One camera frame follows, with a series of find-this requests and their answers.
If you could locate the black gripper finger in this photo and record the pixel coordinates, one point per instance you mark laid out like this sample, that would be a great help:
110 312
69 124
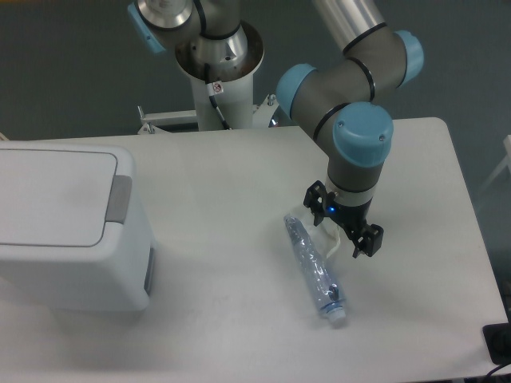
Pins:
313 200
367 240

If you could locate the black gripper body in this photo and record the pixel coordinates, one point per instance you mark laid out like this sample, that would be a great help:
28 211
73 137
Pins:
352 219

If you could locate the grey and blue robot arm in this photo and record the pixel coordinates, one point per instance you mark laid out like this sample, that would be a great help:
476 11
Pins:
337 108

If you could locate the white trash can body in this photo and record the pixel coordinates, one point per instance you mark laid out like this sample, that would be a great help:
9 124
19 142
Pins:
115 274

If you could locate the white trash can lid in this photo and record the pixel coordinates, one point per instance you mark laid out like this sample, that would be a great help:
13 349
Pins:
54 198

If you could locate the crumpled white paper tissue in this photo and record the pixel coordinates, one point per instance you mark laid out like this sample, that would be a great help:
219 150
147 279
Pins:
325 236

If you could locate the clear plastic water bottle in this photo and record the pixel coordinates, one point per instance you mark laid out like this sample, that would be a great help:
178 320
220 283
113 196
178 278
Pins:
325 291

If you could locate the black device at table corner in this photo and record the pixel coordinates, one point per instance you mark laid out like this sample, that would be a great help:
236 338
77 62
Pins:
497 339

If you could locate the grey lid push button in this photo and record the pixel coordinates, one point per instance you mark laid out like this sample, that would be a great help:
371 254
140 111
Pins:
119 198

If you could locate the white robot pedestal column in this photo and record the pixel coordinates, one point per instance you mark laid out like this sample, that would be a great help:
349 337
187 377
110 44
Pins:
221 74

